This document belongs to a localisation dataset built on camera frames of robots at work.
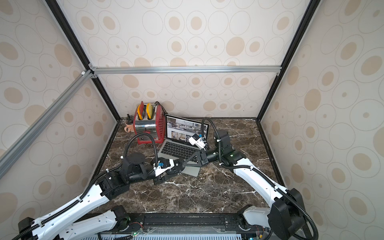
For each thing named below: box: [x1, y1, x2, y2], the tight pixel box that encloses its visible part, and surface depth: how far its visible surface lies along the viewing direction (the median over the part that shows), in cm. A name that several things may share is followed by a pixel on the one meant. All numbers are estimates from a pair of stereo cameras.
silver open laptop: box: [157, 114, 210, 177], surface depth 100 cm
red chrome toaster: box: [133, 103, 166, 145], surface depth 97 cm
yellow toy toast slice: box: [146, 103, 155, 120], surface depth 99 cm
